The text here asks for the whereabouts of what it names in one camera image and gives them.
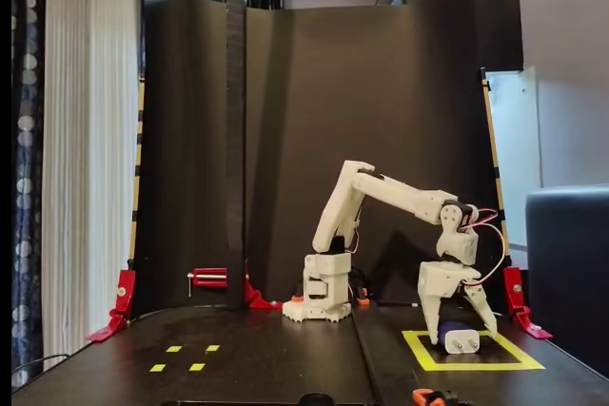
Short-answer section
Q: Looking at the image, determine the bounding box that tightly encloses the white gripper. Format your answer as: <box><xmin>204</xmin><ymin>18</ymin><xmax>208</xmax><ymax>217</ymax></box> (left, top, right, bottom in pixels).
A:
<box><xmin>417</xmin><ymin>260</ymin><xmax>500</xmax><ymax>347</ymax></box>

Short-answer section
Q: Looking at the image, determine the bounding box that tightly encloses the white purple charger block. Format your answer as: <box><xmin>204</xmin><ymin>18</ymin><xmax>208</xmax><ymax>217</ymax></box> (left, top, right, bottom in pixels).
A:
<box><xmin>437</xmin><ymin>319</ymin><xmax>481</xmax><ymax>356</ymax></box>

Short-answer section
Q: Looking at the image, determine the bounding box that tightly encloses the yellow tape square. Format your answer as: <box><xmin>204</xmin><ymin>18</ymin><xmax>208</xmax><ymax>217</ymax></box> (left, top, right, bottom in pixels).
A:
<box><xmin>401</xmin><ymin>329</ymin><xmax>546</xmax><ymax>373</ymax></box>

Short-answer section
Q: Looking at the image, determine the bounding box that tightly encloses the orange black spring clamp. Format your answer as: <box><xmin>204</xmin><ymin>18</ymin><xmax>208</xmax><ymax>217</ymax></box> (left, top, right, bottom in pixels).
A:
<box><xmin>411</xmin><ymin>387</ymin><xmax>461</xmax><ymax>406</ymax></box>

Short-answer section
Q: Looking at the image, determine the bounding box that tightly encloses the black flat strip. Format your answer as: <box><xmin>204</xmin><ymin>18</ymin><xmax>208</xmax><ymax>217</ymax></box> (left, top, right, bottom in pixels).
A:
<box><xmin>350</xmin><ymin>303</ymin><xmax>384</xmax><ymax>406</ymax></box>

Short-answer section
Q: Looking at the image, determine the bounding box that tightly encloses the black armchair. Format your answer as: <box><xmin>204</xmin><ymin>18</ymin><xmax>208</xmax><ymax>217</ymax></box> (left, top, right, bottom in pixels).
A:
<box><xmin>524</xmin><ymin>184</ymin><xmax>609</xmax><ymax>378</ymax></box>

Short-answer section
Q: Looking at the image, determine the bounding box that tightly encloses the wooden stick with black ties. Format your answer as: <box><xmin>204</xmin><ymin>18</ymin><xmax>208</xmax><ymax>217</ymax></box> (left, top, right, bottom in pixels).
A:
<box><xmin>127</xmin><ymin>80</ymin><xmax>147</xmax><ymax>267</ymax></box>
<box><xmin>480</xmin><ymin>68</ymin><xmax>513</xmax><ymax>268</ymax></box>

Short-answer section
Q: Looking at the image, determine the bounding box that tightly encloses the white cabinet door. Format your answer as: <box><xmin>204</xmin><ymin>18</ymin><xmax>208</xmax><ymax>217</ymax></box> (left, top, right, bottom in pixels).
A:
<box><xmin>483</xmin><ymin>65</ymin><xmax>543</xmax><ymax>269</ymax></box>

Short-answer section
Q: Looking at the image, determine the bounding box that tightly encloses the black curved backdrop sheet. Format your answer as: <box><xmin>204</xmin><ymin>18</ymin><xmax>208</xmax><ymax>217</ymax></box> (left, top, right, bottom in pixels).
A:
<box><xmin>130</xmin><ymin>0</ymin><xmax>509</xmax><ymax>322</ymax></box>

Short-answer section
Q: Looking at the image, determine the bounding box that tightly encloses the red screw clamp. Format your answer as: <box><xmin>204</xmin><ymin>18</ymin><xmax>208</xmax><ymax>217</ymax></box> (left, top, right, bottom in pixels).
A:
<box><xmin>186</xmin><ymin>267</ymin><xmax>229</xmax><ymax>299</ymax></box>

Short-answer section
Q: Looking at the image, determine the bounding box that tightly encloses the dark tall cabinet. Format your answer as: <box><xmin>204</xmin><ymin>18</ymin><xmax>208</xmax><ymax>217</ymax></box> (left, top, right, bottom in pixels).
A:
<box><xmin>403</xmin><ymin>0</ymin><xmax>524</xmax><ymax>72</ymax></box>

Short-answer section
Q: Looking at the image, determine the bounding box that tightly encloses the white pleated curtain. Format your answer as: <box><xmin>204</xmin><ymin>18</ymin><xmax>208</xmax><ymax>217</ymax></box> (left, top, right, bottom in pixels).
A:
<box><xmin>41</xmin><ymin>0</ymin><xmax>144</xmax><ymax>372</ymax></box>

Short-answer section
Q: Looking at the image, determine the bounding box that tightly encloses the dark blue dotted curtain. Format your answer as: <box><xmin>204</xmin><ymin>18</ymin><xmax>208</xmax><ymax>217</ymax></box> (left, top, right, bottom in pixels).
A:
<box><xmin>10</xmin><ymin>0</ymin><xmax>48</xmax><ymax>391</ymax></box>

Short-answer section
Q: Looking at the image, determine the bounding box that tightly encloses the red angled bracket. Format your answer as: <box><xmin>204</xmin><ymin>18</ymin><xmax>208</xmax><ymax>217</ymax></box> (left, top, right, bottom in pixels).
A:
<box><xmin>85</xmin><ymin>269</ymin><xmax>137</xmax><ymax>343</ymax></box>
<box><xmin>502</xmin><ymin>266</ymin><xmax>554</xmax><ymax>341</ymax></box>

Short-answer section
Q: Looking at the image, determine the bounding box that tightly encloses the red white servo wire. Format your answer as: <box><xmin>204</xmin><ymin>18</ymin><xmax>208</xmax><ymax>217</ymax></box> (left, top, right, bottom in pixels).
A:
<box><xmin>349</xmin><ymin>207</ymin><xmax>507</xmax><ymax>302</ymax></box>

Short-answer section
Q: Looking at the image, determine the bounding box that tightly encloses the black rounded mount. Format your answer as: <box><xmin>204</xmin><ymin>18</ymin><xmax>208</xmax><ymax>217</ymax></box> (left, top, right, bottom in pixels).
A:
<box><xmin>298</xmin><ymin>392</ymin><xmax>337</xmax><ymax>406</ymax></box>

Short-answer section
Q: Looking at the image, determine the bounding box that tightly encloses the red post foot bracket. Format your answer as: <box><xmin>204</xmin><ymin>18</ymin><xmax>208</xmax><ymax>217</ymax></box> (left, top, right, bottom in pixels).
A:
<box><xmin>243</xmin><ymin>261</ymin><xmax>283</xmax><ymax>310</ymax></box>

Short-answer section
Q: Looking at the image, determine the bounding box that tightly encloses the black vertical post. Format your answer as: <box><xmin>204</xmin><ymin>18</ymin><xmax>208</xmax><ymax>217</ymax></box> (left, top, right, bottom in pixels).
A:
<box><xmin>225</xmin><ymin>0</ymin><xmax>247</xmax><ymax>310</ymax></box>

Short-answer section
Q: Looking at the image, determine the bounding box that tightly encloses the thin black cable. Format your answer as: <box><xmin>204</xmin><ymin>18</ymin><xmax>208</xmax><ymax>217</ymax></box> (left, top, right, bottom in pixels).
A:
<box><xmin>10</xmin><ymin>354</ymin><xmax>70</xmax><ymax>378</ymax></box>

